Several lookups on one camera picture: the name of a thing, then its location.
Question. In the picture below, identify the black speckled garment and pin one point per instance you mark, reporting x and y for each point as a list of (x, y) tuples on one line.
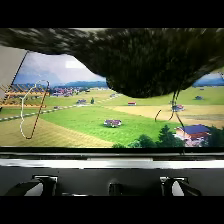
[(140, 60)]

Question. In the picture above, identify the white and brown clothes hanger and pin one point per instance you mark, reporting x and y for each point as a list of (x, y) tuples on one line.
[(22, 110)]

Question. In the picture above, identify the silver frame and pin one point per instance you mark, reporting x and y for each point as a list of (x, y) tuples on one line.
[(100, 164)]

